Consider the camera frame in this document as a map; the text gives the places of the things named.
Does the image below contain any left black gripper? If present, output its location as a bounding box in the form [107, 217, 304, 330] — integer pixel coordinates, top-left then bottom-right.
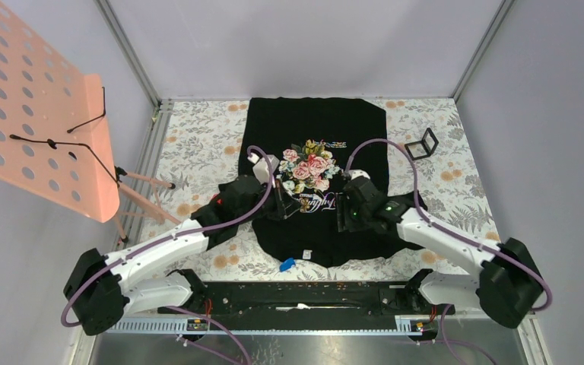
[236, 177, 302, 225]

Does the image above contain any black floral t-shirt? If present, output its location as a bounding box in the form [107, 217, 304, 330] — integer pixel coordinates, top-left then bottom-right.
[243, 98, 416, 268]

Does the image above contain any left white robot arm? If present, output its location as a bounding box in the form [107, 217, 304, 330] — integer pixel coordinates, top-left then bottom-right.
[61, 176, 300, 335]

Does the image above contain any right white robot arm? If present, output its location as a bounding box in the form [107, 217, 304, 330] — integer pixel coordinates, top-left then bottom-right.
[336, 175, 544, 329]

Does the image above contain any black brooch box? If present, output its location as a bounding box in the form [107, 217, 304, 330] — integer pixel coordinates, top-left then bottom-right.
[405, 128, 440, 161]

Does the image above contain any blue clip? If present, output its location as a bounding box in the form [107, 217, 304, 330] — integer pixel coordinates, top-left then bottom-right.
[278, 258, 296, 272]

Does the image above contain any floral table mat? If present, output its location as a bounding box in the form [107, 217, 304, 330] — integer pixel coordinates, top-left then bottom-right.
[156, 99, 503, 281]

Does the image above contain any pink perforated music stand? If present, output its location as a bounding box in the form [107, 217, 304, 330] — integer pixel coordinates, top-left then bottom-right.
[0, 2, 171, 223]

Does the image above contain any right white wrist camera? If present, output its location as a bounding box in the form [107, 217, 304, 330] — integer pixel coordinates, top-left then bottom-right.
[344, 170, 370, 180]

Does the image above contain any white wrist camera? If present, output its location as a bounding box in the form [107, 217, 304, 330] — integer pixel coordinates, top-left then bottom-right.
[247, 152, 280, 184]
[344, 170, 370, 180]

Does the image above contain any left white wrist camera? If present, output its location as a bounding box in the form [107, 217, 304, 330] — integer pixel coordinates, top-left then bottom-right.
[247, 152, 280, 184]

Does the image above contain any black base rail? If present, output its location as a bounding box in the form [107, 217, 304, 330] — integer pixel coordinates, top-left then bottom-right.
[182, 281, 445, 324]

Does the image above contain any grey cable duct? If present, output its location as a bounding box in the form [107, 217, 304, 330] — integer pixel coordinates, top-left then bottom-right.
[107, 313, 437, 336]

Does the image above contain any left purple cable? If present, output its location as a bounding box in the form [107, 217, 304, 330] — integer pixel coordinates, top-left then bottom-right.
[60, 145, 277, 365]

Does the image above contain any purple cable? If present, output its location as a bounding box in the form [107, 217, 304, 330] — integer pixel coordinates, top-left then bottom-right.
[344, 138, 554, 365]
[60, 145, 277, 365]

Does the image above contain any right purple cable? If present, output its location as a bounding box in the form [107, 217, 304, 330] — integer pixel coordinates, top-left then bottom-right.
[344, 138, 554, 365]

